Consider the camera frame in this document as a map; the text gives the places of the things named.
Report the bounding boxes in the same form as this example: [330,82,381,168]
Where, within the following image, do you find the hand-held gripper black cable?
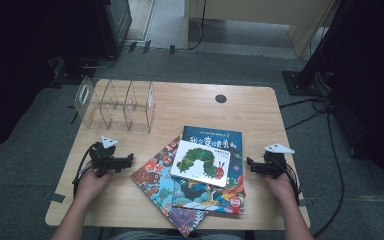
[279,159,303,205]
[71,144,97,198]

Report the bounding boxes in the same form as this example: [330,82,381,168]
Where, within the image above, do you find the black stand base plate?
[281,69,333,98]

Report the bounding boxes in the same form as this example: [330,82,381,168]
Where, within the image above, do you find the left hand-held gripper black cable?
[71,144,97,198]

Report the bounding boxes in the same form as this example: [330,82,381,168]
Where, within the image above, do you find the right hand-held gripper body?
[261,143,296,180]

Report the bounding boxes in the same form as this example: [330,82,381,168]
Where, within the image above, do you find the person's grey clothing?
[108,229,248,240]

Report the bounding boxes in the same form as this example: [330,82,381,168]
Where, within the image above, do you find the black floor cable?
[278,95,346,238]

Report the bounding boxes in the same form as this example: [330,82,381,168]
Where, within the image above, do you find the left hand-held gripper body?
[89,135,119,178]

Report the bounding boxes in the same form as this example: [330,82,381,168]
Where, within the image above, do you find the person's left hand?
[74,166,115,202]

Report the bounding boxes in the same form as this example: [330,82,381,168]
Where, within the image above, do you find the thin black hanging cable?
[185,0,208,52]

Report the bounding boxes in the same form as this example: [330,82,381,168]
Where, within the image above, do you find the light blue many-monsters picture book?
[130,134,208,239]

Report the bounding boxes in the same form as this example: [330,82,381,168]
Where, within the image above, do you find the clear acrylic book rack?
[74,76,156,135]

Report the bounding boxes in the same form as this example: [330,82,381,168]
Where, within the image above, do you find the grey looped floor cable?
[79,54,118,70]

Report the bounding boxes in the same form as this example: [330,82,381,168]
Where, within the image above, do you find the dark blue monster picture book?
[171,125,247,215]

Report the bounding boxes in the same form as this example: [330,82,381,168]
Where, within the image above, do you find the person's right hand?
[264,172,300,205]

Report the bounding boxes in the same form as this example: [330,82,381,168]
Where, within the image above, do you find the right hand-held gripper black cable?
[279,159,303,205]

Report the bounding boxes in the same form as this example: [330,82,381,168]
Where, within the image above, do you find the dark cabinet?
[93,0,133,58]

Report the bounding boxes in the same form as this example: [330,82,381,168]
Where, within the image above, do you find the beige wooden furniture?
[184,0,338,60]

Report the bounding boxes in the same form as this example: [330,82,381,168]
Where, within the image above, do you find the white caterpillar picture book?
[169,139,233,188]

